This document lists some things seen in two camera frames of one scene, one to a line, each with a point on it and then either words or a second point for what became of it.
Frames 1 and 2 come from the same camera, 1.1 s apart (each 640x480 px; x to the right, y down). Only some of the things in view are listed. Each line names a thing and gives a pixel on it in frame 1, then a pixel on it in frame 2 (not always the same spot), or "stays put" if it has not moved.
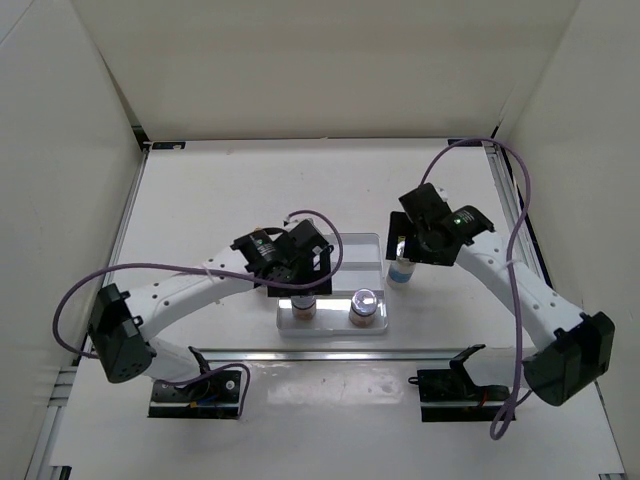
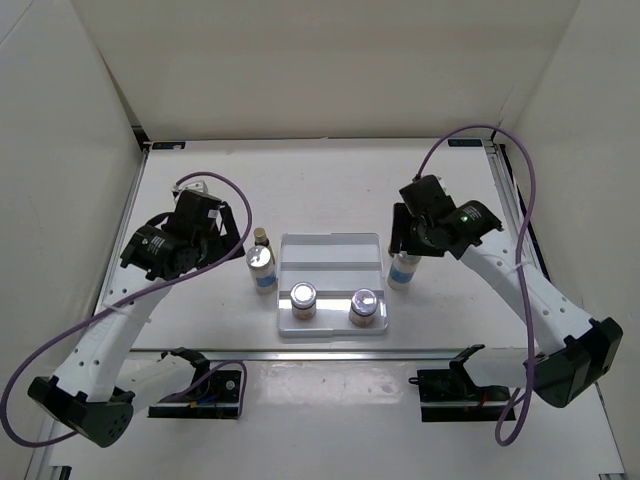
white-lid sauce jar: x=362 y=310 stays put
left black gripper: x=322 y=289 -> x=230 y=238
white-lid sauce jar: x=303 y=307 stays put
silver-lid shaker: x=401 y=270 stays put
